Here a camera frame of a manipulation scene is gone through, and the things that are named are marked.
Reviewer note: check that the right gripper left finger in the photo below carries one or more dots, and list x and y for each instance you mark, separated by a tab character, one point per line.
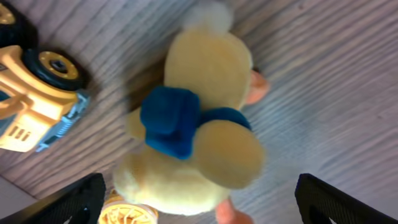
78	203

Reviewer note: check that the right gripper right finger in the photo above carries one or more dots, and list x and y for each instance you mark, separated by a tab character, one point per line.
321	203

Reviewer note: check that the round gold coin toy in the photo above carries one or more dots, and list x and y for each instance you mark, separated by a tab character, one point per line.
118	211

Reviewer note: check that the yellow blue toy truck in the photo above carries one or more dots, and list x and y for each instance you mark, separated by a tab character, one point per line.
42	91

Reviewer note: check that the yellow plush duck blue scarf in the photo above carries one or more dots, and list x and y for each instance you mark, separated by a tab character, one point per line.
197	146

